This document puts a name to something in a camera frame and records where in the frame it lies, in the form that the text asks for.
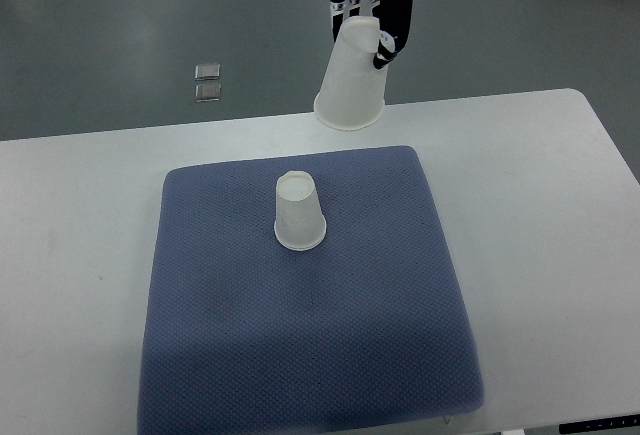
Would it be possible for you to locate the black table control panel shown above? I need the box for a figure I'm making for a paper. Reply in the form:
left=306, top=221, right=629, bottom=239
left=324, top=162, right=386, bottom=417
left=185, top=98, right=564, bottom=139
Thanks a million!
left=558, top=414, right=640, bottom=434

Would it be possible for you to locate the white paper cup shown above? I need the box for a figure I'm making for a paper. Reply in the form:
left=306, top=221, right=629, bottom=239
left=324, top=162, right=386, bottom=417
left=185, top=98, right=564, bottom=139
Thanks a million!
left=274, top=171, right=327, bottom=251
left=314, top=16, right=387, bottom=131

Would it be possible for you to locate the blue-grey textured cushion mat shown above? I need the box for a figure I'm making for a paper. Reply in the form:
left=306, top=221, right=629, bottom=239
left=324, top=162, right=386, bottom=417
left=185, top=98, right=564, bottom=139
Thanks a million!
left=137, top=146, right=484, bottom=434

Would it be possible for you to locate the white paper cup on mat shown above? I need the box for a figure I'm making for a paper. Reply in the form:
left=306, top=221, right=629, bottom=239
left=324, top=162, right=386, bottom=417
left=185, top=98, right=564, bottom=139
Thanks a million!
left=274, top=171, right=327, bottom=251

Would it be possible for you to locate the upper metal floor plate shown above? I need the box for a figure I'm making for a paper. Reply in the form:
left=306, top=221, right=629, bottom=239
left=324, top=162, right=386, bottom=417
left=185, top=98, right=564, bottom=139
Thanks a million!
left=194, top=62, right=221, bottom=80

